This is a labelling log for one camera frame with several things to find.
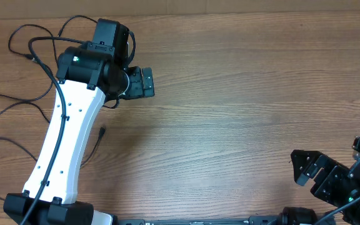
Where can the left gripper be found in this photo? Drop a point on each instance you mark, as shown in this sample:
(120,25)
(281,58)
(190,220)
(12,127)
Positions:
(137,90)

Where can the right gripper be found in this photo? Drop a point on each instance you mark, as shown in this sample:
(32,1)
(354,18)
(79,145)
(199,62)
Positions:
(325,172)

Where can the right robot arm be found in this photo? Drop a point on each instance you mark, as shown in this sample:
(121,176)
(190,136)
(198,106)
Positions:
(351,210)

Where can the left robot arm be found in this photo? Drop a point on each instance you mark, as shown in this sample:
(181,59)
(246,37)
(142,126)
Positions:
(89,74)

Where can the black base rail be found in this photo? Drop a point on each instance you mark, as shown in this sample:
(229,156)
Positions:
(288,216)

